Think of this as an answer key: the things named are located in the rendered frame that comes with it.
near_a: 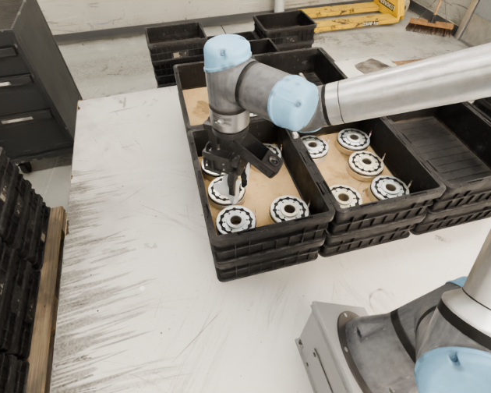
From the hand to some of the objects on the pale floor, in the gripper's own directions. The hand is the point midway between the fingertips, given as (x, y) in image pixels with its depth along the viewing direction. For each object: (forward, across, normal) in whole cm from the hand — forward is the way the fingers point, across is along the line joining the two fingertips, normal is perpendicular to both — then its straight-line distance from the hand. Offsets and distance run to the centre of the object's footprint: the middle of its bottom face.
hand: (241, 192), depth 74 cm
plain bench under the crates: (+94, -29, +13) cm, 99 cm away
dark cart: (+94, -63, -175) cm, 209 cm away
